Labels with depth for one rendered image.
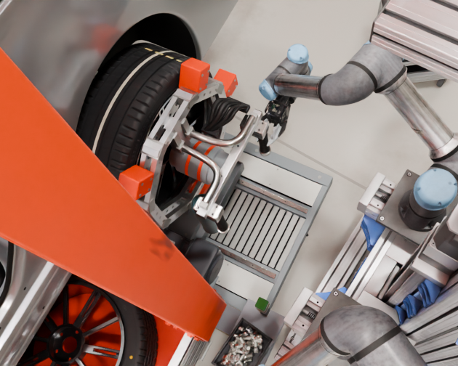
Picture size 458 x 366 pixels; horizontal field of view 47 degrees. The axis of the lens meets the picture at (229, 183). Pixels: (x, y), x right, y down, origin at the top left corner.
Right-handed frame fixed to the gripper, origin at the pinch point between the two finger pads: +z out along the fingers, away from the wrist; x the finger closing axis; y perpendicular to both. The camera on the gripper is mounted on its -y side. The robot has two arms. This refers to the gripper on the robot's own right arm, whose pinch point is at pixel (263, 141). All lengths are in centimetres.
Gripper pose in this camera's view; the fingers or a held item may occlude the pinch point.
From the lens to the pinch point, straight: 196.6
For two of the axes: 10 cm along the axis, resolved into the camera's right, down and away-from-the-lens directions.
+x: 8.8, 4.0, -2.8
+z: -4.6, 8.4, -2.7
